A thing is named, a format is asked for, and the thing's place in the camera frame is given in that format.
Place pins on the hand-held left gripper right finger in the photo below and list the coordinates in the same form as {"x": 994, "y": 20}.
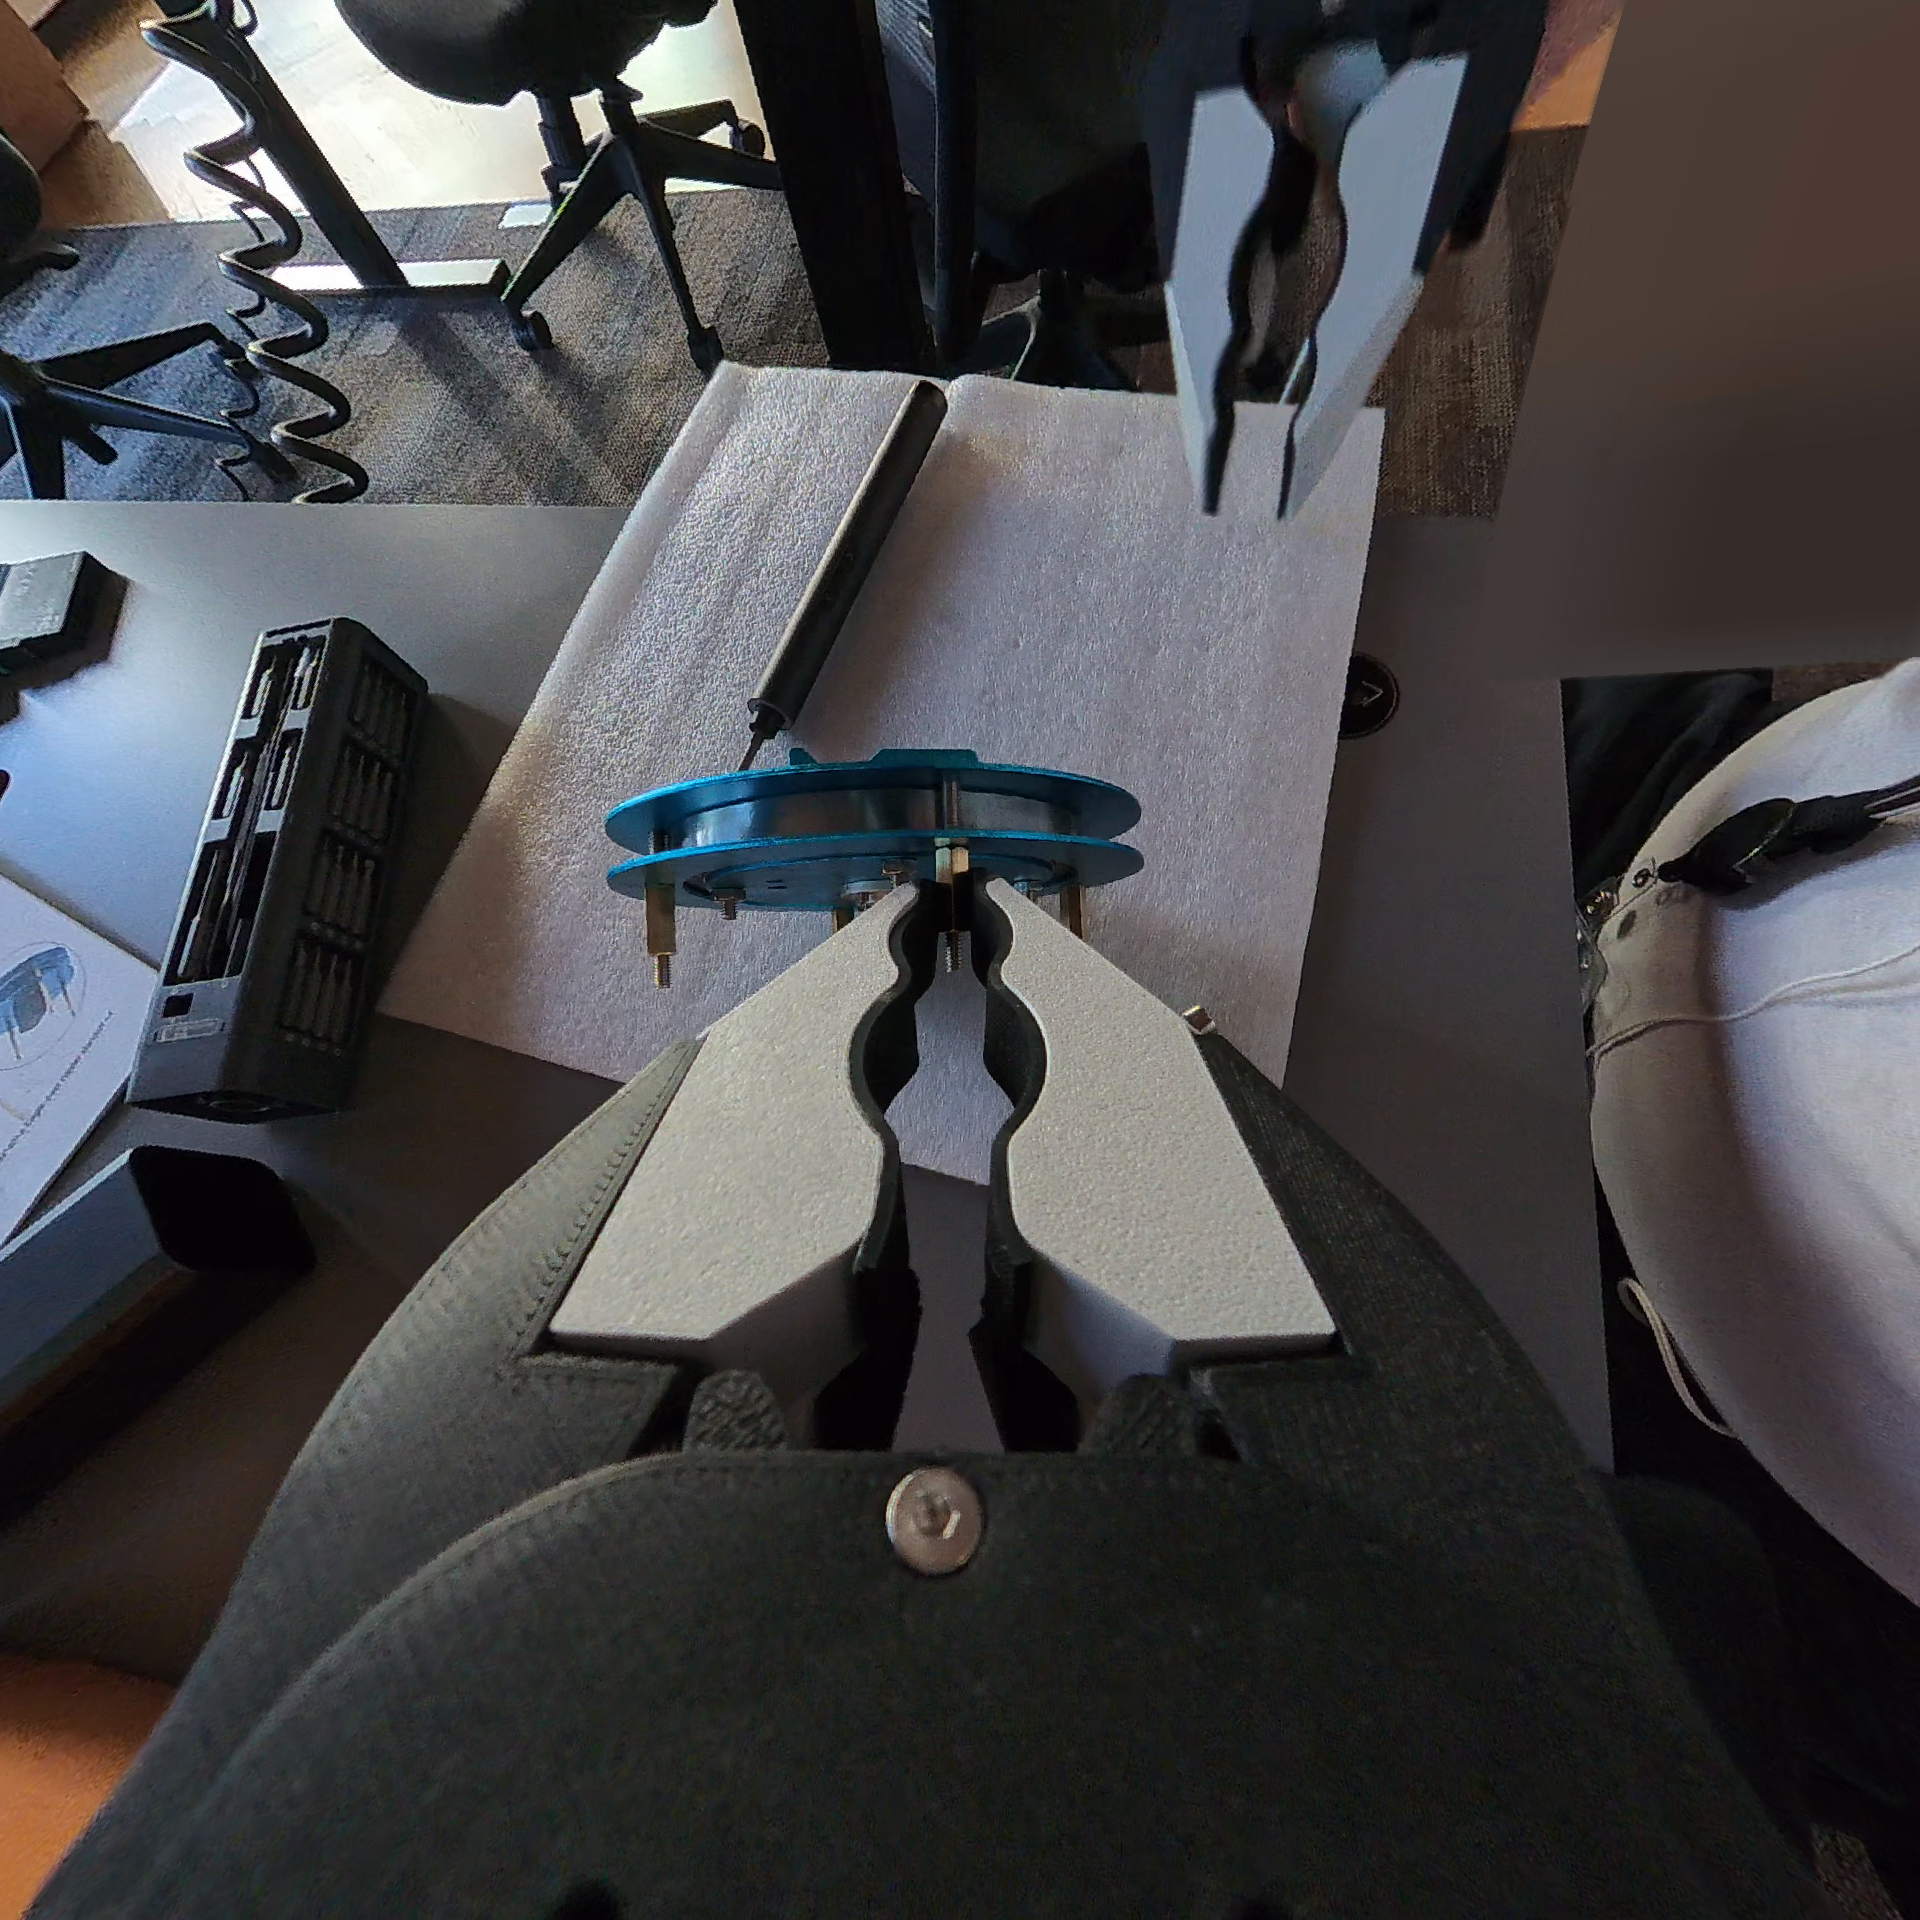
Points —
{"x": 1156, "y": 1201}

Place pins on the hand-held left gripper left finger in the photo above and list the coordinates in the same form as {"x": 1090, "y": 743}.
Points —
{"x": 720, "y": 1201}

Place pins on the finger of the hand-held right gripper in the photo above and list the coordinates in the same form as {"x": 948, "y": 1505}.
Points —
{"x": 1207, "y": 270}
{"x": 1395, "y": 224}

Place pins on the blue round metal turntable base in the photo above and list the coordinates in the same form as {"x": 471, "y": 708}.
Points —
{"x": 839, "y": 869}

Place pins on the black electric screwdriver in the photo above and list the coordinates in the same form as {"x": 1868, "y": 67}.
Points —
{"x": 855, "y": 557}

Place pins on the grey desk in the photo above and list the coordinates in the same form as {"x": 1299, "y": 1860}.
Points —
{"x": 1471, "y": 1051}

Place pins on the black round desk grommet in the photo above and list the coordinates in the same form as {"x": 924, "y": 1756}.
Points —
{"x": 1372, "y": 697}

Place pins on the black office chair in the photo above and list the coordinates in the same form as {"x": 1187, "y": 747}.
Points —
{"x": 1036, "y": 150}
{"x": 44, "y": 390}
{"x": 600, "y": 166}

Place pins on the white foam sheet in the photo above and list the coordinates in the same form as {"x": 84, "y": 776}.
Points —
{"x": 1126, "y": 630}

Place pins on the black screwdriver bit case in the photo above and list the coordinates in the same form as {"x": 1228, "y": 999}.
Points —
{"x": 285, "y": 869}

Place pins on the dark bit case sleeve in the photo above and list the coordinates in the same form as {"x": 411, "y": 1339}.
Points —
{"x": 91, "y": 1289}

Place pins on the printed instruction sheet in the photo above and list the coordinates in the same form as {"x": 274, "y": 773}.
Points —
{"x": 61, "y": 1051}

